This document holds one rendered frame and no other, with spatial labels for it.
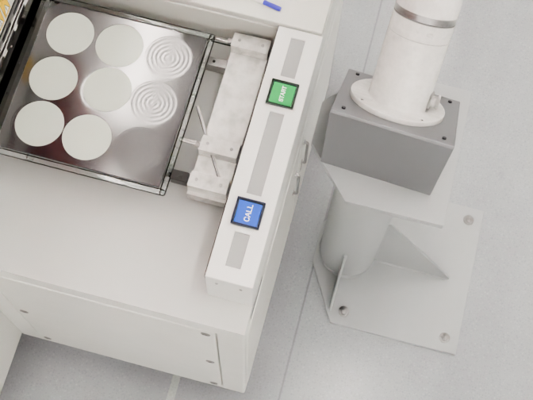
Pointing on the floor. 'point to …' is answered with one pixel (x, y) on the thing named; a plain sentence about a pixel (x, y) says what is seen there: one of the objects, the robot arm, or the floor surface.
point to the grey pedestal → (397, 250)
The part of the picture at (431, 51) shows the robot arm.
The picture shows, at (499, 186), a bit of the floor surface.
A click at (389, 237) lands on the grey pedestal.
